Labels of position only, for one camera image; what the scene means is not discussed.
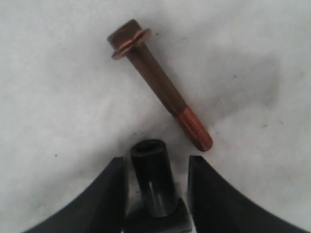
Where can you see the black cylindrical sleeve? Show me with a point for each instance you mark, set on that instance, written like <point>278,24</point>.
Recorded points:
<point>153,179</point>

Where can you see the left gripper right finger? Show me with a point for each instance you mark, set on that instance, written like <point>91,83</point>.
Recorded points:
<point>226,199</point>

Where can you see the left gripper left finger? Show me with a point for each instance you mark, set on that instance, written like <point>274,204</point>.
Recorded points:
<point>97,196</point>

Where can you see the copper-brown flanged hex bolt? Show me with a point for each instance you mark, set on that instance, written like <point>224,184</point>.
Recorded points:
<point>155,82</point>

